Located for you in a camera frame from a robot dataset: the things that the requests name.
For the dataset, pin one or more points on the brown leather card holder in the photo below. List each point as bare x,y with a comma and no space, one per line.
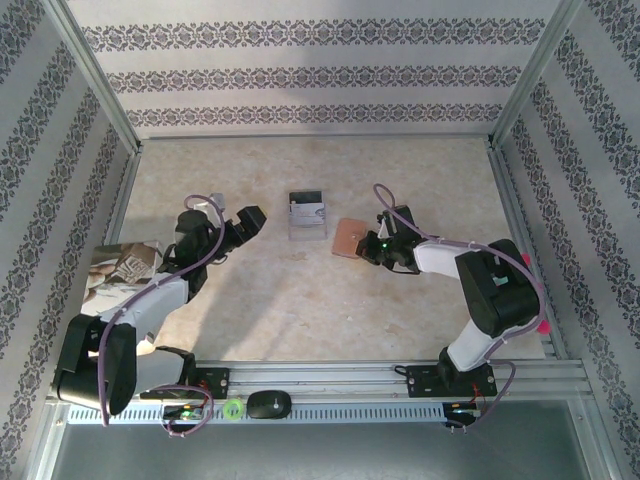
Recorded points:
345,237

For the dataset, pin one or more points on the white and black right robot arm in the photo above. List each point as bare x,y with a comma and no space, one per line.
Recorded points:
435,257

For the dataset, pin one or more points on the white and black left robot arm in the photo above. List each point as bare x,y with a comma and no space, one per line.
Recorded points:
150,305

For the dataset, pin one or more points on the silver printed credit card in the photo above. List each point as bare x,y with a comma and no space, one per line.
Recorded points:
307,215

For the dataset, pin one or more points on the clear acrylic card stand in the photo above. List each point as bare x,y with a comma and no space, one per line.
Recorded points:
307,234

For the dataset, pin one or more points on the black credit card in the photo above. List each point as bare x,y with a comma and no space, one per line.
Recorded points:
306,196

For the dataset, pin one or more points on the photo cover book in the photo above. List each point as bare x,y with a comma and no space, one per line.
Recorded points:
120,272

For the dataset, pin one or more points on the pink and white plush toy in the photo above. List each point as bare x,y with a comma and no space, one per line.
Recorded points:
543,328

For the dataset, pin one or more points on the black computer mouse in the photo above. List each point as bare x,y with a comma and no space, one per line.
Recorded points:
270,404

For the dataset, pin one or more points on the green tape roll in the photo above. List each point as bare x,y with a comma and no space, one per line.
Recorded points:
226,409

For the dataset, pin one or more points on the green circuit board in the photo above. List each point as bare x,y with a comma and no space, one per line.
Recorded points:
185,413
462,410

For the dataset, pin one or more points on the grey metal panel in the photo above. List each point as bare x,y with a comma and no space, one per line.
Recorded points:
320,455

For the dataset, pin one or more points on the aluminium frame rail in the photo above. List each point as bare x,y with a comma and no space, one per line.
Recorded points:
121,200
512,200
315,136

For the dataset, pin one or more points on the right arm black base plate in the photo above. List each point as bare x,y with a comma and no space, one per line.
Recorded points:
420,382

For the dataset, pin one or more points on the aluminium mounting rail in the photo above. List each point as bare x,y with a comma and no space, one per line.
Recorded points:
320,380

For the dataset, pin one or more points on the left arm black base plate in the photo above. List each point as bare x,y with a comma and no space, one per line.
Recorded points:
220,382

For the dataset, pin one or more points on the aluminium frame post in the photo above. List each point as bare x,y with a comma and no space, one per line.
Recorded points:
532,75
102,90

